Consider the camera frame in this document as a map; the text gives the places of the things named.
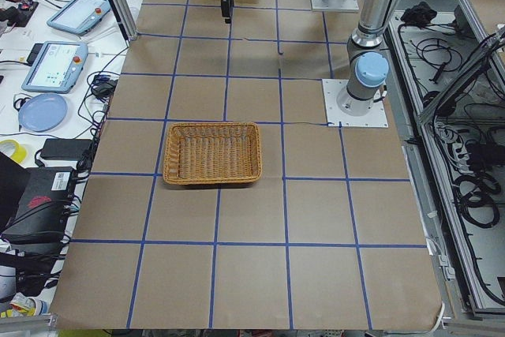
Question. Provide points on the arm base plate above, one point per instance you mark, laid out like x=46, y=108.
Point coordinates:
x=340, y=6
x=342, y=110

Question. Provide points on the upper teach pendant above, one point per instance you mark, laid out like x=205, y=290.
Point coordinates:
x=78, y=17

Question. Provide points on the teach pendant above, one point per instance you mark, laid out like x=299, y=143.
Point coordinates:
x=78, y=17
x=56, y=67

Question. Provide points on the yellow tape roll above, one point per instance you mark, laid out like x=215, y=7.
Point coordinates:
x=15, y=151

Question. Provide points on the brown wicker basket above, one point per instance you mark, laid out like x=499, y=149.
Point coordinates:
x=212, y=153

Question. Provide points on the blue plate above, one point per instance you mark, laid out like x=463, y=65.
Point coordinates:
x=42, y=112

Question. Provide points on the lower teach pendant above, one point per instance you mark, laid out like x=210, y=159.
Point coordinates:
x=56, y=67

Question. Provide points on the black computer box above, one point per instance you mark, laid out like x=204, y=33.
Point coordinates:
x=35, y=202

